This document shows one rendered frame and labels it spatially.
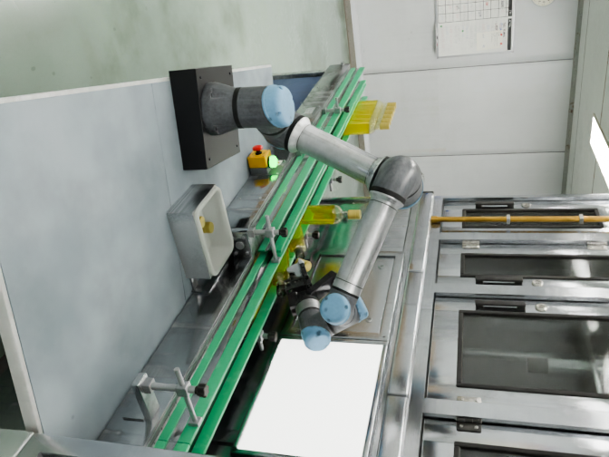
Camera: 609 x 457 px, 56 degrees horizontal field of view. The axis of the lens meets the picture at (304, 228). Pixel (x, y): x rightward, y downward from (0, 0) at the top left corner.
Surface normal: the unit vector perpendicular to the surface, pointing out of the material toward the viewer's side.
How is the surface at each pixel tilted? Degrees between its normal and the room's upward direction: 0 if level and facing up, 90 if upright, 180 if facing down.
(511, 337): 90
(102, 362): 0
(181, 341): 90
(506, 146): 90
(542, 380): 90
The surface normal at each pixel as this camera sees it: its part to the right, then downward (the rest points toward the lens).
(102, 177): 0.96, 0.00
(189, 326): -0.15, -0.85
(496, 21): -0.25, 0.52
